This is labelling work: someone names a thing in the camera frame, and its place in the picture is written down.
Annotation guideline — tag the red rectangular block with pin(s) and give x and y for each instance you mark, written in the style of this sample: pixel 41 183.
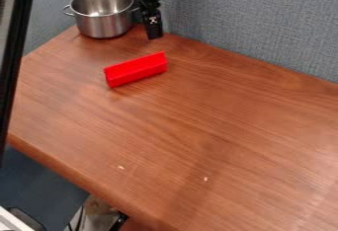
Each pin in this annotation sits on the red rectangular block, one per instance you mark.
pixel 135 69

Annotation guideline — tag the metal table leg frame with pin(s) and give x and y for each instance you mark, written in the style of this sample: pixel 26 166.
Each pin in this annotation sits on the metal table leg frame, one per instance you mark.
pixel 96 216

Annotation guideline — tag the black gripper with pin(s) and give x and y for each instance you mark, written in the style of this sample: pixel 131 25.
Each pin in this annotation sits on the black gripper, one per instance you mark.
pixel 152 20

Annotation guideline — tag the stainless steel pot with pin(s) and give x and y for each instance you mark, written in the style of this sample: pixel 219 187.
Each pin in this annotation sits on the stainless steel pot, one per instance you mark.
pixel 101 19

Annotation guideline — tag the white object at corner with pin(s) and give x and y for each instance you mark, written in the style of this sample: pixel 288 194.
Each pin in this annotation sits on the white object at corner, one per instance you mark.
pixel 16 220

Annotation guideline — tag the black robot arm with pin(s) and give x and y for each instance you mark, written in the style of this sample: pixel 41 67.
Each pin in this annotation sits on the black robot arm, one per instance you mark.
pixel 14 14

